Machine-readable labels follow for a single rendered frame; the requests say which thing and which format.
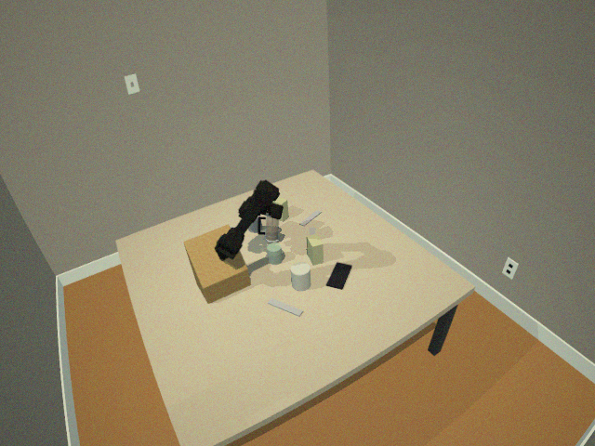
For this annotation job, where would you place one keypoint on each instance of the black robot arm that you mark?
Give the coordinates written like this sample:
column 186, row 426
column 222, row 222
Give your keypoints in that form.
column 230, row 244

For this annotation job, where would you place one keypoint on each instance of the black flat rectangular pad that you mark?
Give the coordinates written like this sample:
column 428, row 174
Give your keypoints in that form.
column 339, row 276

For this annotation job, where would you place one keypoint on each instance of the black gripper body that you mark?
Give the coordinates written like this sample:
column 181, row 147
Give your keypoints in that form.
column 275, row 211

